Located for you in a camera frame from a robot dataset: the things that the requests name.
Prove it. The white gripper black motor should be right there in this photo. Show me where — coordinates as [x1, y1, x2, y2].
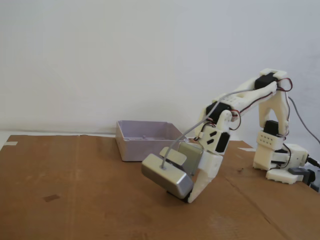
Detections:
[186, 125, 231, 203]

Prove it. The black rectangular block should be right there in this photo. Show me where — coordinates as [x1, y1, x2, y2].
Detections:
[165, 188, 193, 204]

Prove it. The pale lilac plastic box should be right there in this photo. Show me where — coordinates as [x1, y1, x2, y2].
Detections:
[115, 120, 189, 163]

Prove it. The silver wrist webcam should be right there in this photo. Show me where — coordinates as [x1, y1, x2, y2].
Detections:
[140, 145, 195, 200]

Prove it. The grey table clamp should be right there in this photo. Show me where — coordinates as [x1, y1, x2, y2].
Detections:
[288, 167, 320, 194]

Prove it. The brown cardboard sheet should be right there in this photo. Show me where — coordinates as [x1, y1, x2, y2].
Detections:
[0, 134, 320, 240]

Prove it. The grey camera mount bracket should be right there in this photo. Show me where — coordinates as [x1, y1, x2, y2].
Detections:
[177, 141, 205, 176]

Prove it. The black power cable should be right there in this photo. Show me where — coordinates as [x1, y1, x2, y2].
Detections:
[306, 155, 320, 169]

